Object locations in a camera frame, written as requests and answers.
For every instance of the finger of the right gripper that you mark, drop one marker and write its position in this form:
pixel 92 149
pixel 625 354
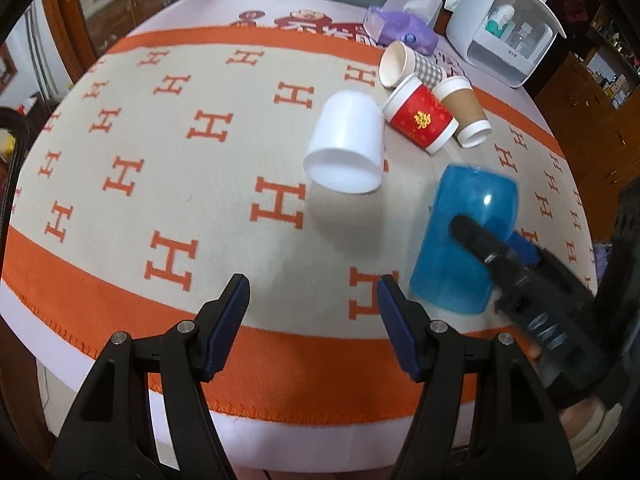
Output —
pixel 482 244
pixel 526 251

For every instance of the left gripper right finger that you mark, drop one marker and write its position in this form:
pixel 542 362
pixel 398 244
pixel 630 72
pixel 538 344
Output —
pixel 516 432

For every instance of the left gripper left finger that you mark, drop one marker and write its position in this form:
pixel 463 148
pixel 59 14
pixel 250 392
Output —
pixel 108 433

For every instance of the blue translucent plastic cup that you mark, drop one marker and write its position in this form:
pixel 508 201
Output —
pixel 472 210

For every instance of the brown paper cup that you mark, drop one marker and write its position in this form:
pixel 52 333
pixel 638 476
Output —
pixel 457 95

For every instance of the red paper cup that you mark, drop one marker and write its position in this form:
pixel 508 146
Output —
pixel 414 111

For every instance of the white plastic cup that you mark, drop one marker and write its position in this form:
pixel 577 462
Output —
pixel 345 153

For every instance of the grey checkered paper cup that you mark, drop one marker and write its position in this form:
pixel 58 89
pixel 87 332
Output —
pixel 399 61

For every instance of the white appliance box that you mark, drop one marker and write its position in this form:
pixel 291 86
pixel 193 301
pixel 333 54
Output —
pixel 506 39

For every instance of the purple tissue pack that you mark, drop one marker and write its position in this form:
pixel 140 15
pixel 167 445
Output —
pixel 385 27

